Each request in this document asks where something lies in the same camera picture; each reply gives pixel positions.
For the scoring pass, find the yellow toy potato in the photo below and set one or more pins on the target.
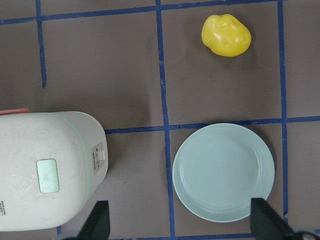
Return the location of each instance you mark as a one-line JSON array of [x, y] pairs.
[[225, 35]]

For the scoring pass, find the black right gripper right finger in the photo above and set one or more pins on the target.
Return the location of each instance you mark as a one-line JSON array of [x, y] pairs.
[[266, 224]]

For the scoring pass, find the light green plate right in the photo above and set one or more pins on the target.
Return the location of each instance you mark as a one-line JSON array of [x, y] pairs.
[[219, 168]]

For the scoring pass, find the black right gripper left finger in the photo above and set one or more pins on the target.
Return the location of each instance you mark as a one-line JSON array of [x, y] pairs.
[[97, 225]]

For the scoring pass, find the white rice cooker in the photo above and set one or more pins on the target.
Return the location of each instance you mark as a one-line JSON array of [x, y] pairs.
[[50, 165]]

